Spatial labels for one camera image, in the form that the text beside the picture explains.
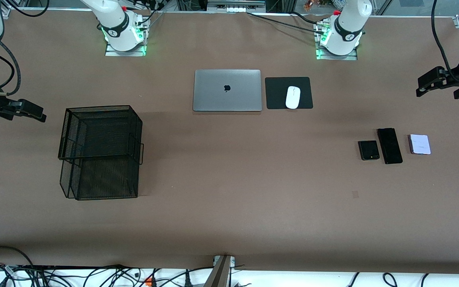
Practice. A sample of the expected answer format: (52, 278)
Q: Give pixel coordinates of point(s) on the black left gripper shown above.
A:
(454, 78)

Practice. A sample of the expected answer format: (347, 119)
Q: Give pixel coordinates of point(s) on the white lavender flip phone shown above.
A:
(420, 144)

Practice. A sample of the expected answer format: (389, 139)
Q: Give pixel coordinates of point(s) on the long black smartphone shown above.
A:
(389, 146)

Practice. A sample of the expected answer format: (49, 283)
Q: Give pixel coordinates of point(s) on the small black flip phone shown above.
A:
(369, 150)

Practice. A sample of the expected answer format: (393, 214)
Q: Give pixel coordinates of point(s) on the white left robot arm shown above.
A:
(347, 24)

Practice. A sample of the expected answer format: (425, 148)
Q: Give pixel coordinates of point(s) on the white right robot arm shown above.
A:
(116, 24)

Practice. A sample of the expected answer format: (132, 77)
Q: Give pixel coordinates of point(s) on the black mesh two-tier tray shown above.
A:
(106, 175)

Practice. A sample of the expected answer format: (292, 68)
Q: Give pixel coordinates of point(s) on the white computer mouse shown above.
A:
(293, 97)

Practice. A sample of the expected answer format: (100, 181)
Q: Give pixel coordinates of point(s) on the black mouse pad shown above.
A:
(277, 95)

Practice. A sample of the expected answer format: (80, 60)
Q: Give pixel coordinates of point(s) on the grey closed laptop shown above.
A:
(213, 95)

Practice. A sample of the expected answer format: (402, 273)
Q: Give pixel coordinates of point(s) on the white power strip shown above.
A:
(233, 8)

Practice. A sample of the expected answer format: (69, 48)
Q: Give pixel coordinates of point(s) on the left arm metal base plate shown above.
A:
(353, 57)

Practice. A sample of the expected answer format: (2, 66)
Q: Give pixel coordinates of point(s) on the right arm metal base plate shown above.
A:
(112, 53)

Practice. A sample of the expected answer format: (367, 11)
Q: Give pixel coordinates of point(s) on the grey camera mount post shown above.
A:
(221, 273)

